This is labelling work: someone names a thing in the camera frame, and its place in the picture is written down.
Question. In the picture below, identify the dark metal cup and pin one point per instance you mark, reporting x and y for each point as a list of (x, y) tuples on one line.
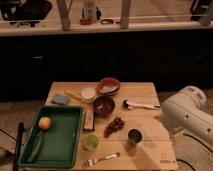
[(134, 136)]

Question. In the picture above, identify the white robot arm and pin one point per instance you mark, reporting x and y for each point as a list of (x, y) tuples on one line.
[(185, 107)]

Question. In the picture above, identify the green plastic tray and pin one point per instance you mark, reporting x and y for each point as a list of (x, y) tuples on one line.
[(60, 141)]

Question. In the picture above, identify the orange bowl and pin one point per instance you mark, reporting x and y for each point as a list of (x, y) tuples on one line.
[(108, 86)]

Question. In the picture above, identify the white cup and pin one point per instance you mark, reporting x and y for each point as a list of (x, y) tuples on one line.
[(88, 94)]

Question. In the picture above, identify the dark red bowl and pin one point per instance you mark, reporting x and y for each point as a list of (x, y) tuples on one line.
[(103, 106)]

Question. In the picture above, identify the yellow banana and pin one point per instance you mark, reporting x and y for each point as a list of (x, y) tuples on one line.
[(73, 94)]

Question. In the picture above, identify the wooden block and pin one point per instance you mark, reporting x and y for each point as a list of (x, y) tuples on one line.
[(88, 124)]

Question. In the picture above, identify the bunch of dark grapes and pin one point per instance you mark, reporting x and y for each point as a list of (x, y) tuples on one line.
[(114, 126)]

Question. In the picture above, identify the blue sponge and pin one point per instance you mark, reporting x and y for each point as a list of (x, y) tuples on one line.
[(60, 99)]

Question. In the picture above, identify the wooden folding table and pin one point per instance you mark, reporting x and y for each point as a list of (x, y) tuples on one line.
[(154, 153)]

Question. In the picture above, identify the green plastic cup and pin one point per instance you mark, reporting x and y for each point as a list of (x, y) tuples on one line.
[(90, 142)]

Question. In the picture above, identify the red round object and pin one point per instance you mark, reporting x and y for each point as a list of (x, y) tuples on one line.
[(84, 21)]

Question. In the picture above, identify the orange fruit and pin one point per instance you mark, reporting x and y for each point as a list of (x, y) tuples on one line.
[(44, 123)]

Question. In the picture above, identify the silver fork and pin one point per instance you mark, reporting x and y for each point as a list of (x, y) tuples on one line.
[(92, 162)]

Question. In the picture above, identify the white bottle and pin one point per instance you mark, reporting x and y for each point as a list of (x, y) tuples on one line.
[(90, 10)]

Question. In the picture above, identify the green cucumber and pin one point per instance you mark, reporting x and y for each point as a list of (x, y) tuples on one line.
[(36, 149)]

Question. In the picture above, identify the black pole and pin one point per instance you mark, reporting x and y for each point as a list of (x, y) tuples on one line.
[(18, 146)]

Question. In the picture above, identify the black office chair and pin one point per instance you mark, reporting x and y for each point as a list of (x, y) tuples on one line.
[(29, 12)]

